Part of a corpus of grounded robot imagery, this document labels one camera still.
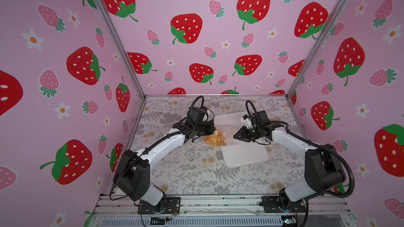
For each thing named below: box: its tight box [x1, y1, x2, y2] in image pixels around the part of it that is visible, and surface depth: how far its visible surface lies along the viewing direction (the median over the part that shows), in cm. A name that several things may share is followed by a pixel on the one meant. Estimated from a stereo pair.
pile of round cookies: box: [203, 127, 227, 147], surface depth 89 cm
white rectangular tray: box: [214, 111, 270, 169], surface depth 94 cm
